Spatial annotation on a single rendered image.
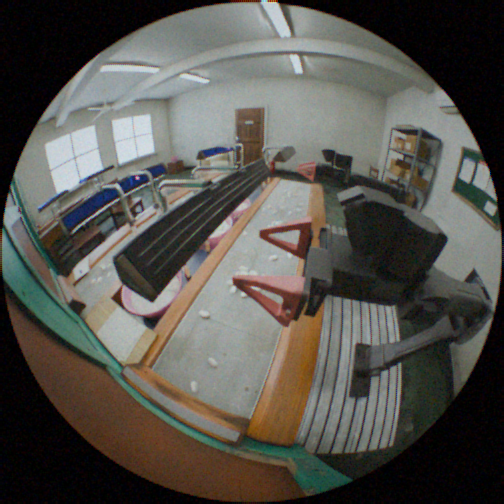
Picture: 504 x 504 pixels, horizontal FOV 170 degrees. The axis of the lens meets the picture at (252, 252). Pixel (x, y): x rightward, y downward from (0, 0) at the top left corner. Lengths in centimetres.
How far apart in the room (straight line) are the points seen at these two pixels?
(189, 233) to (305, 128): 491
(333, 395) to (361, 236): 52
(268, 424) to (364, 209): 45
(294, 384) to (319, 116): 512
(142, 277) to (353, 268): 24
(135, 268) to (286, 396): 41
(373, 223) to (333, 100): 510
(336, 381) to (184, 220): 60
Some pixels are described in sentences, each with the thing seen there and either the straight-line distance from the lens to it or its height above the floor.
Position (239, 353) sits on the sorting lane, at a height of 74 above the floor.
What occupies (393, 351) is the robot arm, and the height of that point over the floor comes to 86.
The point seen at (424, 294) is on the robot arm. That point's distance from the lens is 25.
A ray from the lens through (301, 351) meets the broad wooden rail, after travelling 48.
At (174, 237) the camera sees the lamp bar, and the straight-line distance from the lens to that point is 26.
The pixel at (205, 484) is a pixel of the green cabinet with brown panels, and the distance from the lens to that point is 23.
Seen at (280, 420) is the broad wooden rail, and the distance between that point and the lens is 46.
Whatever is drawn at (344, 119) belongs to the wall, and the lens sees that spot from 516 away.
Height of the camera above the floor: 122
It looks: 40 degrees down
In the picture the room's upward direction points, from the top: straight up
